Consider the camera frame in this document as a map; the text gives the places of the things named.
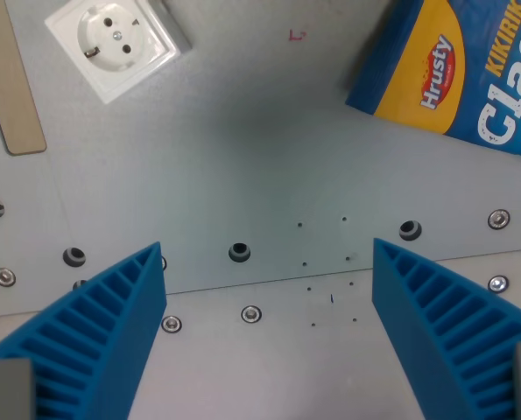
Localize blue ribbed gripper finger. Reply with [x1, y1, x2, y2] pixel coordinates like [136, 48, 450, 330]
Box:
[0, 241, 168, 420]
[371, 237, 521, 420]

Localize blue yellow snack bag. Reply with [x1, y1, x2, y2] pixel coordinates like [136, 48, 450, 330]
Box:
[345, 0, 521, 166]

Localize light wooden strip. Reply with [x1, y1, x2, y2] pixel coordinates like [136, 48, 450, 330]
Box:
[0, 0, 48, 157]

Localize white wall power socket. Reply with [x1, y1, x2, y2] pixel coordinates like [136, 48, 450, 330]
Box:
[44, 0, 193, 105]

